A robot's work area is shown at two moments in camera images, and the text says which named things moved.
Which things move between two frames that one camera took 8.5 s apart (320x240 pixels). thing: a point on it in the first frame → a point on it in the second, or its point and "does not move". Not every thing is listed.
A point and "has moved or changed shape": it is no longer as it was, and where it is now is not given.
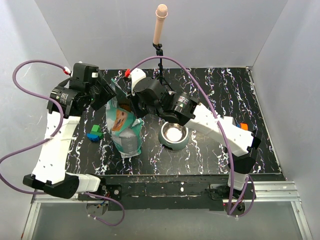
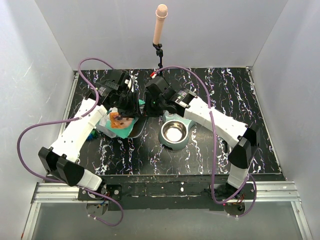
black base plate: [168, 192] does not move
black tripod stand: [159, 52] does not move
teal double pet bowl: [173, 135] does not move
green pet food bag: [126, 130] has moved or changed shape
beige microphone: [161, 12] does not move
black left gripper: [108, 93] → [135, 111]
